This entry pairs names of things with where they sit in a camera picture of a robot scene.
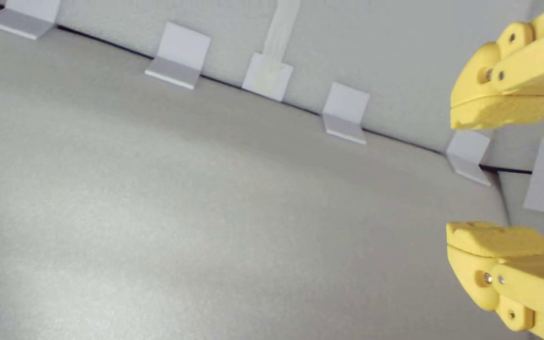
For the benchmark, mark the white tape strip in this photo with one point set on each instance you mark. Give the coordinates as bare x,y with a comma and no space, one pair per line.
281,28

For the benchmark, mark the small white wall clip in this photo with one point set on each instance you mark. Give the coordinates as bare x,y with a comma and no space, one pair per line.
267,78

